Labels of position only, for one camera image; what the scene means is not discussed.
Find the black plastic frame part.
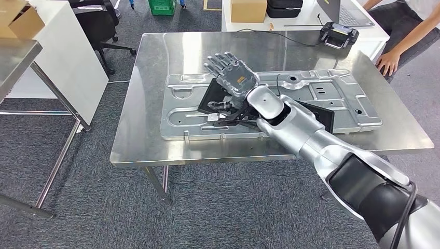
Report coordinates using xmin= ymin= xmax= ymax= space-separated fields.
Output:
xmin=197 ymin=78 xmax=335 ymax=135

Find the stainless steel workbench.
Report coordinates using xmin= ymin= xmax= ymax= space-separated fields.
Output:
xmin=109 ymin=30 xmax=435 ymax=207

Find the yellow floor tape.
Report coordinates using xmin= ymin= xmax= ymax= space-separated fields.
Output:
xmin=203 ymin=0 xmax=223 ymax=12

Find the closed cardboard box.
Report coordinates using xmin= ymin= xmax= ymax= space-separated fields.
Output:
xmin=230 ymin=0 xmax=268 ymax=24

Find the silver stamped metal panel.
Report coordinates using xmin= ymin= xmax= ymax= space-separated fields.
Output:
xmin=160 ymin=68 xmax=383 ymax=142

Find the green plastic crate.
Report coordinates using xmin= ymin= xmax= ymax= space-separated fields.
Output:
xmin=148 ymin=0 xmax=178 ymax=17

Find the black carry case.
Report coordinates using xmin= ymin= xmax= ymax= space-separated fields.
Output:
xmin=266 ymin=0 xmax=304 ymax=19

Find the black battery device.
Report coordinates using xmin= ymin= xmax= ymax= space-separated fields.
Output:
xmin=319 ymin=21 xmax=360 ymax=50

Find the grey laptop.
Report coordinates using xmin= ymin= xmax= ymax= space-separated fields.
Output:
xmin=316 ymin=0 xmax=376 ymax=28

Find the black office chair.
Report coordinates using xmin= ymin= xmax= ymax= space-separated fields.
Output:
xmin=68 ymin=0 xmax=138 ymax=76

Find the white panel desk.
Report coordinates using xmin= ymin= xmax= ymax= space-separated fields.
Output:
xmin=6 ymin=0 xmax=109 ymax=127

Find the person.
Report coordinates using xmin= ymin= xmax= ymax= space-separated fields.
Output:
xmin=362 ymin=0 xmax=440 ymax=84

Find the steel side table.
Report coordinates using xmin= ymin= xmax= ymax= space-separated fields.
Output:
xmin=0 ymin=38 xmax=92 ymax=220

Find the open cardboard box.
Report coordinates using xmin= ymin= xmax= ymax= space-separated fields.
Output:
xmin=0 ymin=0 xmax=46 ymax=39

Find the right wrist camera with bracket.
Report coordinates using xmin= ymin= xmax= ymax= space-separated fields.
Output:
xmin=207 ymin=106 xmax=260 ymax=131

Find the black device cable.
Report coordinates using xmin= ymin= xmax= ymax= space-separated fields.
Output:
xmin=236 ymin=28 xmax=322 ymax=48

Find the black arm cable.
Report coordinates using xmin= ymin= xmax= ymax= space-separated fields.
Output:
xmin=389 ymin=181 xmax=418 ymax=249

